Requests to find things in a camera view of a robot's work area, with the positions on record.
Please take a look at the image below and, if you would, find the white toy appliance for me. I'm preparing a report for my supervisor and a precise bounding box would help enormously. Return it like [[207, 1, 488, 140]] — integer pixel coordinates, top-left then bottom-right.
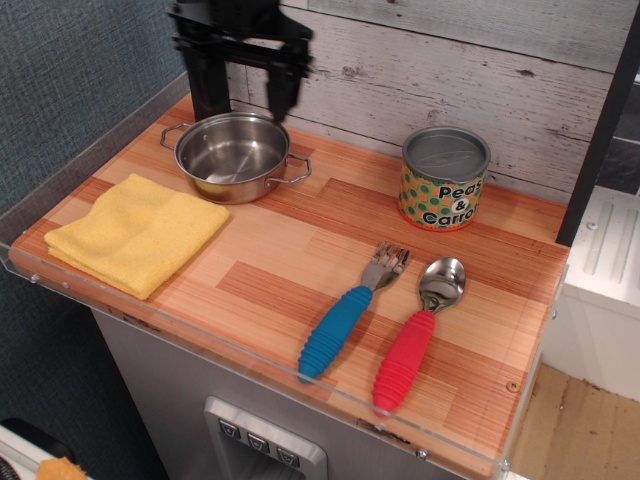
[[541, 186, 639, 400]]

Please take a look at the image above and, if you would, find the dark left post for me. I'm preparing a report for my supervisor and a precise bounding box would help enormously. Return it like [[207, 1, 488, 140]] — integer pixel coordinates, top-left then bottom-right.
[[190, 60, 231, 120]]

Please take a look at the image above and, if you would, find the silver dispenser button panel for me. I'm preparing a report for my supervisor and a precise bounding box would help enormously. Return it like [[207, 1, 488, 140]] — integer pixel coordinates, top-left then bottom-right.
[[204, 396, 328, 479]]

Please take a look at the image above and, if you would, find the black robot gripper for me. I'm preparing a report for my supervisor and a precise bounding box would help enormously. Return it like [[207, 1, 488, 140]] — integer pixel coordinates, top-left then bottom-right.
[[167, 1, 313, 124]]

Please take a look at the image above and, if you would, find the folded yellow cloth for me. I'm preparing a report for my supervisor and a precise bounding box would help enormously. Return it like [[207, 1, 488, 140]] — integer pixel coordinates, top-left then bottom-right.
[[44, 174, 230, 300]]

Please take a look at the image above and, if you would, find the clear acrylic counter guard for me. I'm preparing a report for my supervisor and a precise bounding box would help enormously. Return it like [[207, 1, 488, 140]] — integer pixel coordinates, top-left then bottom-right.
[[8, 98, 568, 479]]

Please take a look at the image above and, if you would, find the dark post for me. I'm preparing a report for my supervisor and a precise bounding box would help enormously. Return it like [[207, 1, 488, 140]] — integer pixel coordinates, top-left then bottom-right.
[[556, 7, 639, 247], [190, 60, 231, 120]]

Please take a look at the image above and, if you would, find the orange and black object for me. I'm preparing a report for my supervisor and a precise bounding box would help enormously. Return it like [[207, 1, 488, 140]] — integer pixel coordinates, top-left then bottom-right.
[[1, 418, 90, 479]]

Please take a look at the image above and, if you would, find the peas and carrots can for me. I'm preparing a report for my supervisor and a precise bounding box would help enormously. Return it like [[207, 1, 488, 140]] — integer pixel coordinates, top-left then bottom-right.
[[398, 127, 491, 232]]

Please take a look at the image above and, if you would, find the red handled spoon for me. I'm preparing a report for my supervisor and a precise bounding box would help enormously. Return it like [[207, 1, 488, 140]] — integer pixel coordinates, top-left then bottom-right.
[[372, 257, 466, 414]]

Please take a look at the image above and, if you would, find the grey toy cabinet body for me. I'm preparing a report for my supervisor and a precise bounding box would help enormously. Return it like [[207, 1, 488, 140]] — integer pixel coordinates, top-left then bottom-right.
[[93, 310, 456, 479]]

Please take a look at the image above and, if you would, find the blue handled fork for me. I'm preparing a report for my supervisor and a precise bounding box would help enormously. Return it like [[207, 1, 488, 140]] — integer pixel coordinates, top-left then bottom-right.
[[298, 241, 411, 383]]

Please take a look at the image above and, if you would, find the stainless steel pot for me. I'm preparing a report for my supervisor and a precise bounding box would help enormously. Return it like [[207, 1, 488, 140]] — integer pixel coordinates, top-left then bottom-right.
[[160, 112, 313, 205]]

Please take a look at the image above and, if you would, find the dark right post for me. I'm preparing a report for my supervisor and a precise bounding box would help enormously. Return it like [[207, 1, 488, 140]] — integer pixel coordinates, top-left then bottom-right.
[[556, 7, 639, 247]]

